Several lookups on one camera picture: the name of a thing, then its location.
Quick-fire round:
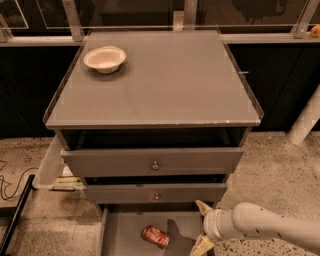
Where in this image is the white pole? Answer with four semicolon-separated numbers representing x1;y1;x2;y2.
287;84;320;145

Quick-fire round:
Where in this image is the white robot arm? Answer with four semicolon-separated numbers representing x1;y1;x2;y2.
190;200;320;256

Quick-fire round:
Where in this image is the white paper bowl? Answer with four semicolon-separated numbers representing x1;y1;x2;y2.
83;46;126;74

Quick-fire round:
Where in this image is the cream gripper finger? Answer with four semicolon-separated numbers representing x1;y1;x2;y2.
195;200;213;216
190;235;215;256

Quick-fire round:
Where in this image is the grey top drawer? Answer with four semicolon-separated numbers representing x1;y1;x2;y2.
61;147;243;177

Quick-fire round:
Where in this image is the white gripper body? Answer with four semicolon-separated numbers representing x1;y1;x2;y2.
203;209;235;242

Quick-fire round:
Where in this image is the orange fruit on ledge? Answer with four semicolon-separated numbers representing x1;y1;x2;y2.
310;25;320;38

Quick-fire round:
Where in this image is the red coke can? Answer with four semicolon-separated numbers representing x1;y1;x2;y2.
142;226;170;249

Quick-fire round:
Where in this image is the black metal bar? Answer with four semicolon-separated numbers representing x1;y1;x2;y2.
0;174;35;256

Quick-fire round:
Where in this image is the grey open bottom drawer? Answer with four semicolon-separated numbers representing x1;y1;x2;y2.
97;203;203;256

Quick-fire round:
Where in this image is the grey drawer cabinet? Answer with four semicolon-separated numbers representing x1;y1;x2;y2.
43;29;265;256

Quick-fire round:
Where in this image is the black cable on floor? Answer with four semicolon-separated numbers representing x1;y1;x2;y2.
0;159;40;201

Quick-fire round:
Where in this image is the metal railing frame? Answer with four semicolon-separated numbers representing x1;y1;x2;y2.
0;0;320;46

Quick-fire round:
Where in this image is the grey middle drawer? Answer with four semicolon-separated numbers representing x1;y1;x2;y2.
84;183;227;204

